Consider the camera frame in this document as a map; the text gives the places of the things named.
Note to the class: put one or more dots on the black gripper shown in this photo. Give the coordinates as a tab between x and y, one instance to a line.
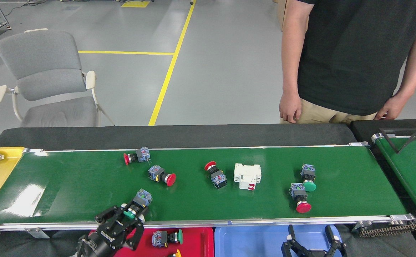
313	254
104	241

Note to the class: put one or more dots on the green push button switch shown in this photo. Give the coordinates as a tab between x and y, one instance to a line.
309	185
143	197
160	238

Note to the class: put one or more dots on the yellow push button switch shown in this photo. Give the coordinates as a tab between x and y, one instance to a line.
176	254

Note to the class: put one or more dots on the red button switch yellow tag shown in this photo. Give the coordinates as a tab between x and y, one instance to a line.
218	179

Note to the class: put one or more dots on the person's left forearm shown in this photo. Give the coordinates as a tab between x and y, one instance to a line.
409	71

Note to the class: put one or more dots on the person's right forearm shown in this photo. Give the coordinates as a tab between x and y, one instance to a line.
290	71

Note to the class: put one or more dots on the blue plastic tray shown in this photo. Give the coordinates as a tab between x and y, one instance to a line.
247	244

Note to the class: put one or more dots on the red plastic tray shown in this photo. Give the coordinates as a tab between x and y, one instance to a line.
197	244

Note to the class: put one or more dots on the short green belt conveyor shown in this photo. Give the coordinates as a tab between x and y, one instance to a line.
407	171

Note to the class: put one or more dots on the person's right hand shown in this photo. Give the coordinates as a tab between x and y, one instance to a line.
290	107

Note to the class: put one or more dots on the person's left hand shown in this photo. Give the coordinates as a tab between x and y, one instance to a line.
393	109

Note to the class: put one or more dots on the white circuit breaker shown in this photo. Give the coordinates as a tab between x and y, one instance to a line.
247	173

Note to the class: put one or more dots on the black angled guide bar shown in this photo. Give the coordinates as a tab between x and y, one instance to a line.
387	140

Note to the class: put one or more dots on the grey office chair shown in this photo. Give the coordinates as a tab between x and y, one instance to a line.
42	60

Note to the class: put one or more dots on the person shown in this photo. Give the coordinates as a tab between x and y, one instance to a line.
354	57

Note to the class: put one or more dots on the brown cardboard box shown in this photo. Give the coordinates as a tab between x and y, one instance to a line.
281	14

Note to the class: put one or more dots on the red mushroom button switch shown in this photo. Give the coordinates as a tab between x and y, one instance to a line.
143	154
303	207
170	179

